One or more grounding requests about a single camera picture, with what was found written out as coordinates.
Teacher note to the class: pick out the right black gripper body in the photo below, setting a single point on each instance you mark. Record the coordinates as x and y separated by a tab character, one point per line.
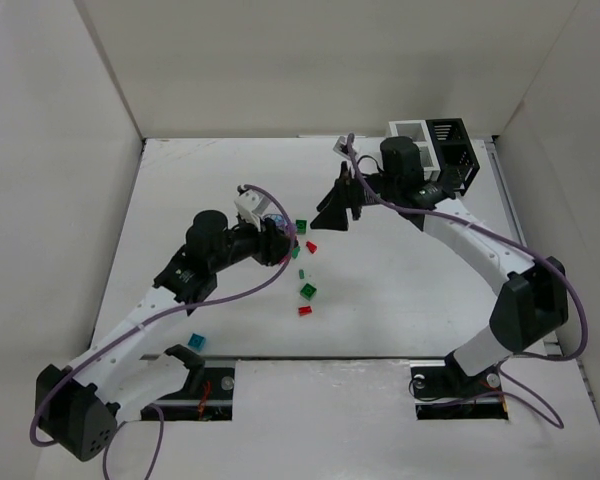
353	192

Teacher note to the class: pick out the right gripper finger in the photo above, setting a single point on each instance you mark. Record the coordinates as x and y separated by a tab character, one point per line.
338	195
332	219

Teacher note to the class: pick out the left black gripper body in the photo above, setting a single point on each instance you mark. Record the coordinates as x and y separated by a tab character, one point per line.
271	240

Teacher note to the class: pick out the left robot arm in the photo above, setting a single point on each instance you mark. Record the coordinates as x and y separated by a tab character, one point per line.
81	405

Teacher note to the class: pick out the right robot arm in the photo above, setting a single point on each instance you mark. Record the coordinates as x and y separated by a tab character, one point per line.
531	291

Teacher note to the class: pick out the purple round flower lego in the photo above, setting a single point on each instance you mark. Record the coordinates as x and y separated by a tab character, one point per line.
279	221

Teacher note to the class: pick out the green square lego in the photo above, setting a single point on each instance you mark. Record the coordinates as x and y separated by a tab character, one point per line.
308	291
301	226

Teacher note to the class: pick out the green square lego lower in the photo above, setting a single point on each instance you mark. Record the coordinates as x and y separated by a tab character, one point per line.
308	291

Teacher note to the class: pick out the red flat lego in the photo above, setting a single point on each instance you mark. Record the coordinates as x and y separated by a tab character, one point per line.
305	311

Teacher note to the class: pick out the white slotted container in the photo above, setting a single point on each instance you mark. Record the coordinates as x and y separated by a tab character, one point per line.
418	132

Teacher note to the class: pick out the black slotted container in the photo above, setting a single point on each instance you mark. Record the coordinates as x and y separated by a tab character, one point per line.
458	163

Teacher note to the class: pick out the teal square lego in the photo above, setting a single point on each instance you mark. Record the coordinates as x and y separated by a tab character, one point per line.
196	342

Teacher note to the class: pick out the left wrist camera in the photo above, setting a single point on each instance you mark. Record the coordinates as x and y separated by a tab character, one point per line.
251	205

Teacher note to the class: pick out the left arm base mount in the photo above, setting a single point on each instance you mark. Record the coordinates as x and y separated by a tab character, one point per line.
206	393

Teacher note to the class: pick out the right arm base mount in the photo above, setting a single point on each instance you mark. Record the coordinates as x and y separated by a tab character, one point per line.
440	393

